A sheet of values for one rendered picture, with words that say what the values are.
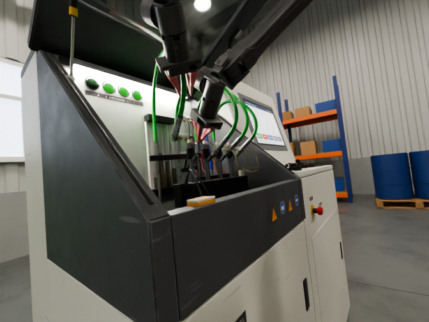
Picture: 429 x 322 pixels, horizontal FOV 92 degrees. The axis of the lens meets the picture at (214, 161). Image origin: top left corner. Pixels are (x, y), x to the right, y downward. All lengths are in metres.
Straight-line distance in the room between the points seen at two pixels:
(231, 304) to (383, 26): 7.65
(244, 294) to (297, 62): 7.55
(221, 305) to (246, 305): 0.09
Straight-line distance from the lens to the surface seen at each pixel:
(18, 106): 4.73
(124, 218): 0.37
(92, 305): 0.56
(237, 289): 0.50
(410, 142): 7.10
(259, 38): 0.65
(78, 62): 0.91
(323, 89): 7.32
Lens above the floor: 1.01
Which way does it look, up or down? 3 degrees up
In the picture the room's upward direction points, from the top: 6 degrees counter-clockwise
